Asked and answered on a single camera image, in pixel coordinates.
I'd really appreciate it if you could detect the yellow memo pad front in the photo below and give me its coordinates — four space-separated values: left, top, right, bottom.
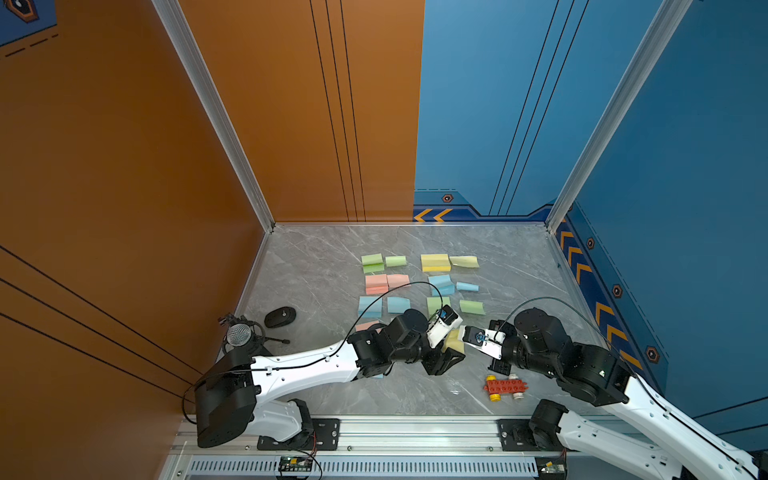
441 329 465 354

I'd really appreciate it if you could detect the yellow memo pad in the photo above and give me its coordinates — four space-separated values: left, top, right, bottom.
421 254 452 272
441 329 465 354

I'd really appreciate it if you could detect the green memo pad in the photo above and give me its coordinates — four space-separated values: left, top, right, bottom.
426 297 451 316
361 254 385 275

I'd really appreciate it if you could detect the torn blue memo page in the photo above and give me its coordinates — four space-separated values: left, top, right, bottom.
387 297 411 315

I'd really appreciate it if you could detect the blue memo pad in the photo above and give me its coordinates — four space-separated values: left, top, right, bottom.
428 274 456 296
358 296 383 319

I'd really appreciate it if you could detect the pink fanned memo pad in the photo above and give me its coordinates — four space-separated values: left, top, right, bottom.
365 274 389 296

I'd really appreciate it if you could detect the torn yellow memo page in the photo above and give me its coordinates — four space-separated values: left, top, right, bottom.
449 256 479 269

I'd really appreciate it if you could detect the torn green memo page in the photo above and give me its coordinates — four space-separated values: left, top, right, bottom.
385 256 408 268

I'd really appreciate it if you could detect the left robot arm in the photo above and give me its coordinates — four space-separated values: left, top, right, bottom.
192 306 465 448

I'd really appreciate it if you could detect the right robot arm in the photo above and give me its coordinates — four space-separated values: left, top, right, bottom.
468 308 767 479

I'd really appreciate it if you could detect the red toy car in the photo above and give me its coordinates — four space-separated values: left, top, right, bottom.
483 375 528 402

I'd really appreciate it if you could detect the right circuit board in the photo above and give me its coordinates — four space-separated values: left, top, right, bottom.
536 458 568 480

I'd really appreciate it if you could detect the circuit board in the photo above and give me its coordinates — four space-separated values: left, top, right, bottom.
536 458 568 480
278 455 315 475

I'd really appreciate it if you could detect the black computer mouse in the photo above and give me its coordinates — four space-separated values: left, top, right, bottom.
264 306 297 329

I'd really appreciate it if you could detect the left circuit board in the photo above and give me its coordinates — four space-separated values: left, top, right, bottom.
278 455 315 475

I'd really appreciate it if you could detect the black microphone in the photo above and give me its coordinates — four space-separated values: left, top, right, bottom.
218 314 290 356

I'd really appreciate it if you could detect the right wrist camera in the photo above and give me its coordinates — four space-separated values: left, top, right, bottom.
460 326 506 349

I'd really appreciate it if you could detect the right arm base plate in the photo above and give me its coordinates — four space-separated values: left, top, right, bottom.
496 418 562 452

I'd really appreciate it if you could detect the aluminium front rail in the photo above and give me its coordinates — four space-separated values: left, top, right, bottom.
158 413 685 480

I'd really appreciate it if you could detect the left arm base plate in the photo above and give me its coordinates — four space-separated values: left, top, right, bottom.
257 418 341 452

